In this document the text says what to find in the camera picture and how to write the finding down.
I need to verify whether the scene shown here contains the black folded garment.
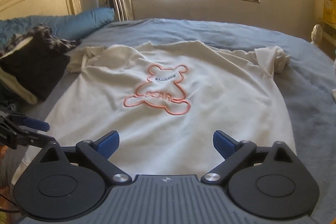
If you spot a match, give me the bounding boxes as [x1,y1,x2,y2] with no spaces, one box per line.
[1,34,70,101]

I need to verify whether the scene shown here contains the plaid dark garment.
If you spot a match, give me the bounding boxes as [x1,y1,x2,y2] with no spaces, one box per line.
[1,24,82,56]

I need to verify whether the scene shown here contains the teal pillow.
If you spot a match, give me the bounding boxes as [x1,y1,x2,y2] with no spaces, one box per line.
[1,7,114,49]

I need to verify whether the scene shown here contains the grey bed blanket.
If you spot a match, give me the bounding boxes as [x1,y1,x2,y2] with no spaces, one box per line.
[2,19,335,223]

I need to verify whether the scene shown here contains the white green side table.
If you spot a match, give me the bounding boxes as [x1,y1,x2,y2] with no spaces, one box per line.
[318,18,336,60]

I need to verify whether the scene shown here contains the white footboard bedpost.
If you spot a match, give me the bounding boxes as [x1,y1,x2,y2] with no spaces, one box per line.
[310,24,323,47]

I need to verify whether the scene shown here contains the yellow cardboard box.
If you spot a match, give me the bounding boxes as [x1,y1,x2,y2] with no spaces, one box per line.
[322,0,336,24]

